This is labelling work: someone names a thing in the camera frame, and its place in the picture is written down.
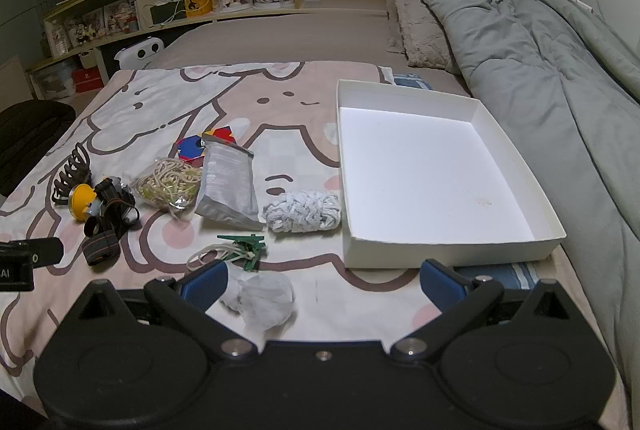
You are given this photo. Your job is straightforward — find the grey foil pouch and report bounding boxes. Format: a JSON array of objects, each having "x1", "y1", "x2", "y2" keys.
[{"x1": 194, "y1": 134, "x2": 265, "y2": 231}]

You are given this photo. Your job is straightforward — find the green plastic clip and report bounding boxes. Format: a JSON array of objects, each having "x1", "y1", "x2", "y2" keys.
[{"x1": 217, "y1": 234, "x2": 267, "y2": 272}]

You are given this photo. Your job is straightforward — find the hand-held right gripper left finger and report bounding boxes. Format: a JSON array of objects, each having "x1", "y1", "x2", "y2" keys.
[{"x1": 62, "y1": 259, "x2": 261, "y2": 361}]

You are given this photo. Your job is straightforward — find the dark cushion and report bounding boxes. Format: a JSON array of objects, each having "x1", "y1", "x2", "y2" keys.
[{"x1": 0, "y1": 99, "x2": 76, "y2": 197}]

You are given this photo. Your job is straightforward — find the brown hair claw clip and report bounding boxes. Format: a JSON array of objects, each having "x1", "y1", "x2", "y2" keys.
[{"x1": 51, "y1": 143, "x2": 92, "y2": 205}]

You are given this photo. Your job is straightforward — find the printed cartoon blanket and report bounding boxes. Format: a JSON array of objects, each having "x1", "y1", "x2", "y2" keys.
[{"x1": 0, "y1": 60, "x2": 506, "y2": 411}]

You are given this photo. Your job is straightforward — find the clear storage bin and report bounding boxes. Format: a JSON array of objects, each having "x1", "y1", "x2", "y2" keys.
[{"x1": 32, "y1": 60, "x2": 76, "y2": 99}]

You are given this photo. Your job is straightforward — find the blue striped cloth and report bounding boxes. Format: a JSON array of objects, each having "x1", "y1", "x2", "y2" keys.
[{"x1": 392, "y1": 73, "x2": 539, "y2": 291}]

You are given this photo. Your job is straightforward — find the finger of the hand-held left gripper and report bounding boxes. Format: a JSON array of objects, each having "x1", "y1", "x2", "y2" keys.
[{"x1": 0, "y1": 237, "x2": 65, "y2": 267}]

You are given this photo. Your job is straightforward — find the white plastic bag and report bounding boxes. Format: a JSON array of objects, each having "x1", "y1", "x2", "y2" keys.
[{"x1": 222, "y1": 273, "x2": 296, "y2": 332}]

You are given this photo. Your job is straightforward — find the white knitted cloth bundle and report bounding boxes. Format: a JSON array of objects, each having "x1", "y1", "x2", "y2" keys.
[{"x1": 262, "y1": 190, "x2": 344, "y2": 234}]

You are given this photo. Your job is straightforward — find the fuzzy beige pillow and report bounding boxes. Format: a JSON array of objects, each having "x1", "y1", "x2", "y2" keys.
[{"x1": 386, "y1": 0, "x2": 457, "y2": 72}]

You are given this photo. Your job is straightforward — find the figurine display box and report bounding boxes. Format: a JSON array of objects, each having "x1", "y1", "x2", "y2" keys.
[
  {"x1": 75, "y1": 10, "x2": 106, "y2": 44},
  {"x1": 104, "y1": 0, "x2": 139, "y2": 34}
]

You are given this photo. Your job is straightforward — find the grey duvet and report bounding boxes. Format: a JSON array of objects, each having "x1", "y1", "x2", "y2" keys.
[{"x1": 414, "y1": 0, "x2": 640, "y2": 393}]

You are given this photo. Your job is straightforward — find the red box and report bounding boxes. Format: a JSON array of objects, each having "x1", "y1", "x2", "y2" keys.
[{"x1": 71, "y1": 68, "x2": 104, "y2": 94}]

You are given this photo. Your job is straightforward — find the dark box on shelf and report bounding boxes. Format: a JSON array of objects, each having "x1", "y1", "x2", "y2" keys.
[{"x1": 150, "y1": 3, "x2": 189, "y2": 28}]

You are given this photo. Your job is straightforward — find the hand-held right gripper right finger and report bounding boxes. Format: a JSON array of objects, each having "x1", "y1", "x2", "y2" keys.
[{"x1": 390, "y1": 259, "x2": 583, "y2": 361}]

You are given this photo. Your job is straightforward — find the white cardboard box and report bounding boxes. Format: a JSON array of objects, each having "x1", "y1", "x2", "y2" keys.
[{"x1": 336, "y1": 79, "x2": 567, "y2": 269}]

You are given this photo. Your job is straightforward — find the yellow headlamp with striped strap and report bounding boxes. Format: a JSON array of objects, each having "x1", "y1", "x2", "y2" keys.
[{"x1": 68, "y1": 177, "x2": 141, "y2": 267}]

